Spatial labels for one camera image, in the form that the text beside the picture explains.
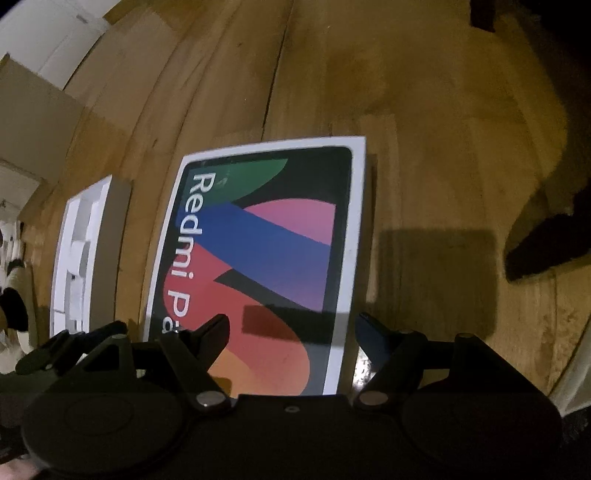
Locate white box bottom tray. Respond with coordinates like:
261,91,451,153
50,175,131,336

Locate Redmi Pad box lid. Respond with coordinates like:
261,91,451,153
143,136,367,396

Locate white sneakers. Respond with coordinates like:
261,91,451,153
1,221,36,375

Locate brown cardboard box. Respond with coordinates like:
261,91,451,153
0,54,84,185

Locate white cabinet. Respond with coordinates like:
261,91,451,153
1,0,110,89

